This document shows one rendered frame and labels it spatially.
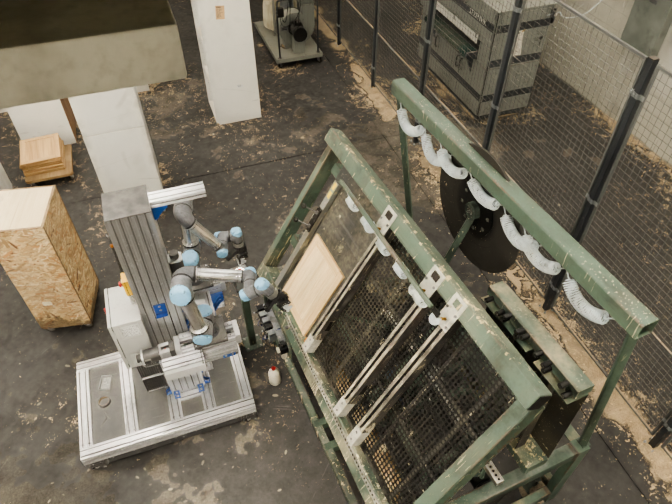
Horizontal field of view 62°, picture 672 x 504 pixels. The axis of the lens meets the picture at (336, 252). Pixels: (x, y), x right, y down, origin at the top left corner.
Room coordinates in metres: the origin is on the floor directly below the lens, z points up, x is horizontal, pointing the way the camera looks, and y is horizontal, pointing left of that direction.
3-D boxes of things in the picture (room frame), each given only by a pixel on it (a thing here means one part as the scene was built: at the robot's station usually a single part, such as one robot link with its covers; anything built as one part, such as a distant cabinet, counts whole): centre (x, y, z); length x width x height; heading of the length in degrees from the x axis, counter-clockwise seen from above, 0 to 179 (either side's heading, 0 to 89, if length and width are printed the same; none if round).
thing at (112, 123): (4.86, 2.22, 0.88); 0.90 x 0.60 x 1.75; 20
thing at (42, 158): (5.26, 3.32, 0.15); 0.61 x 0.52 x 0.31; 20
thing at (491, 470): (1.82, -0.63, 1.00); 1.30 x 0.05 x 0.04; 24
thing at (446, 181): (2.51, -0.82, 1.85); 0.80 x 0.06 x 0.80; 24
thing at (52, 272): (3.19, 2.38, 0.63); 0.50 x 0.42 x 1.25; 9
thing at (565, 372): (1.65, -0.98, 1.38); 0.70 x 0.15 x 0.85; 24
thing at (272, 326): (2.48, 0.48, 0.69); 0.50 x 0.14 x 0.24; 24
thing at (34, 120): (6.10, 3.63, 0.36); 0.80 x 0.58 x 0.72; 20
